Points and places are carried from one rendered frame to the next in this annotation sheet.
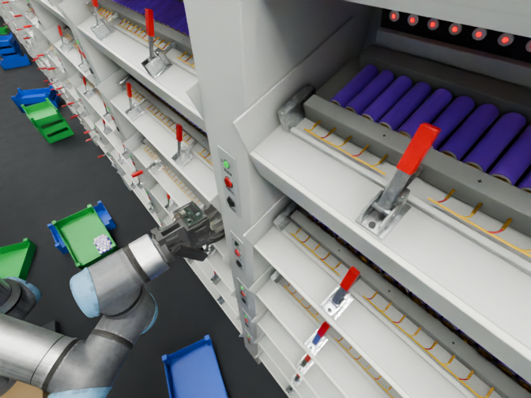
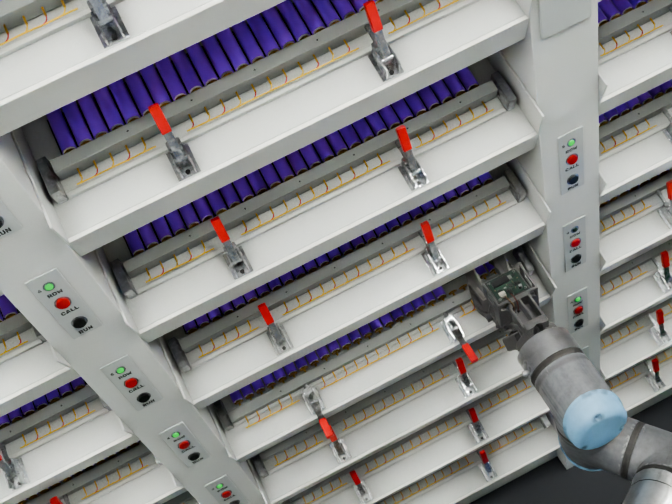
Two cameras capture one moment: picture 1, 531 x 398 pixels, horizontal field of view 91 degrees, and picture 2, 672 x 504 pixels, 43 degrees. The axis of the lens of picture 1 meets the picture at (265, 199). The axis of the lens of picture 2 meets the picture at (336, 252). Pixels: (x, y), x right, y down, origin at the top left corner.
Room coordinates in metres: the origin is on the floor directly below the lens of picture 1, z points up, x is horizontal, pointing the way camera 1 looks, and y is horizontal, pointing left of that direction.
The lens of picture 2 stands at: (0.12, 0.93, 1.99)
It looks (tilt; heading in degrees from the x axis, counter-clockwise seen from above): 50 degrees down; 305
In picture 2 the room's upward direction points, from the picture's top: 21 degrees counter-clockwise
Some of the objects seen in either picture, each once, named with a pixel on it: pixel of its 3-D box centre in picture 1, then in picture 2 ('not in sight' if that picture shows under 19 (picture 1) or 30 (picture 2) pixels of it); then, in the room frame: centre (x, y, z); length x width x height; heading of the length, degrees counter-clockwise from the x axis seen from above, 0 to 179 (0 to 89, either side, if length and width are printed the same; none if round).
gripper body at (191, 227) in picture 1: (183, 232); (520, 312); (0.35, 0.19, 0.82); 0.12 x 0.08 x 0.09; 131
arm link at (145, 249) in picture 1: (150, 254); (546, 355); (0.30, 0.25, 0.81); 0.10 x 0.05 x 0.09; 41
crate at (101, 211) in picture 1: (83, 226); not in sight; (0.95, 1.10, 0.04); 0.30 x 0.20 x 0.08; 132
